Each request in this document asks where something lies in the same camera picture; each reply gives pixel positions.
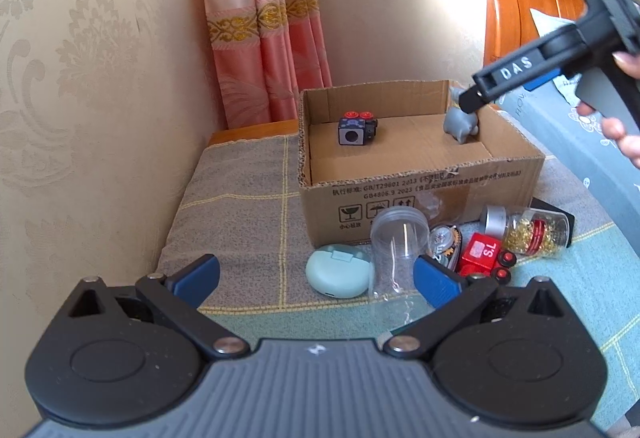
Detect round silver badge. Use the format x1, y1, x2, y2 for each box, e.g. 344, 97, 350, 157
427, 224, 466, 269

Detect clear bottle of gold pins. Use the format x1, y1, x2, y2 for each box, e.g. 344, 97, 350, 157
480, 205, 571, 261

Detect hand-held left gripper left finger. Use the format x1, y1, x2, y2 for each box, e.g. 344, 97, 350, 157
67, 254, 251, 361

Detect grey animal figurine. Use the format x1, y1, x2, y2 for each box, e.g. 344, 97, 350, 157
444, 85, 483, 146

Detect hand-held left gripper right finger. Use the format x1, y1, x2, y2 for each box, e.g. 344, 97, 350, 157
382, 254, 576, 361

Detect pink curtain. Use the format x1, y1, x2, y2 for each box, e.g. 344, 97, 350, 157
195, 0, 333, 131

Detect cardboard box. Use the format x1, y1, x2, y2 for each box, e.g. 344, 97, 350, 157
297, 78, 546, 249

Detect clear plastic jar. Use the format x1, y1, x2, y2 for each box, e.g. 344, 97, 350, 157
369, 206, 431, 301

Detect mint green case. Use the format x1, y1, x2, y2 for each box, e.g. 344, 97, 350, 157
305, 244, 376, 297

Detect light blue pillow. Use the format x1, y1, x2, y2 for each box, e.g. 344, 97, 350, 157
530, 9, 581, 38

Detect black fidget cube red buttons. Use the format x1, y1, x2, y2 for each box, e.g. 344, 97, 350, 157
336, 110, 379, 147

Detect red toy truck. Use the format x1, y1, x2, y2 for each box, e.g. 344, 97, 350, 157
457, 232, 518, 286

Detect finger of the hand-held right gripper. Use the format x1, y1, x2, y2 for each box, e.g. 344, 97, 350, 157
457, 48, 567, 117

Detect person's right hand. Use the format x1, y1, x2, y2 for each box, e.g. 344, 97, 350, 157
577, 50, 640, 171

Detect blue floral bed sheet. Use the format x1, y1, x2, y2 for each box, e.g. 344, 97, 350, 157
492, 76, 640, 231

